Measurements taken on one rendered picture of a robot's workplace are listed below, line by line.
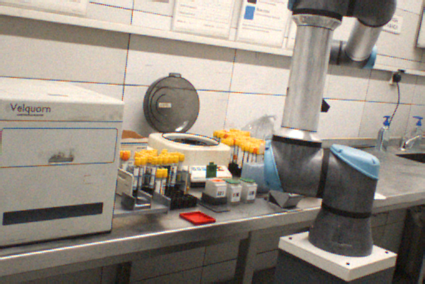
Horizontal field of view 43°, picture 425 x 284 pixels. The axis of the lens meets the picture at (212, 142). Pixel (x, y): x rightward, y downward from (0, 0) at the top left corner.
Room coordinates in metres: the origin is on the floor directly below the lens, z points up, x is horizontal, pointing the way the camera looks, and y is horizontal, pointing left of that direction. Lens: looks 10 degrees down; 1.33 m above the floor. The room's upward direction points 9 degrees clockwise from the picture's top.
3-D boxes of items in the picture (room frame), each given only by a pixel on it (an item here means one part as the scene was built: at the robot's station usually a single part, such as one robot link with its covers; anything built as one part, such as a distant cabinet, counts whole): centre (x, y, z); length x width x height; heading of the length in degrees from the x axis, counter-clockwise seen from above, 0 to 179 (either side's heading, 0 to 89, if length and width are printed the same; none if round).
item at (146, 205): (1.23, 0.18, 0.92); 0.21 x 0.07 x 0.05; 133
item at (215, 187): (1.47, -0.03, 0.92); 0.05 x 0.04 x 0.06; 44
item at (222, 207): (1.47, -0.03, 0.89); 0.09 x 0.05 x 0.04; 44
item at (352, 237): (1.23, -0.33, 0.95); 0.15 x 0.15 x 0.10
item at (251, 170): (1.66, -0.15, 0.92); 0.10 x 0.07 x 0.10; 128
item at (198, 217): (1.34, 0.01, 0.88); 0.07 x 0.07 x 0.01; 43
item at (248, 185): (1.57, -0.12, 0.91); 0.05 x 0.04 x 0.07; 43
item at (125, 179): (1.51, 0.16, 0.91); 0.20 x 0.10 x 0.07; 133
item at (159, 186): (1.42, 0.11, 0.93); 0.17 x 0.09 x 0.11; 134
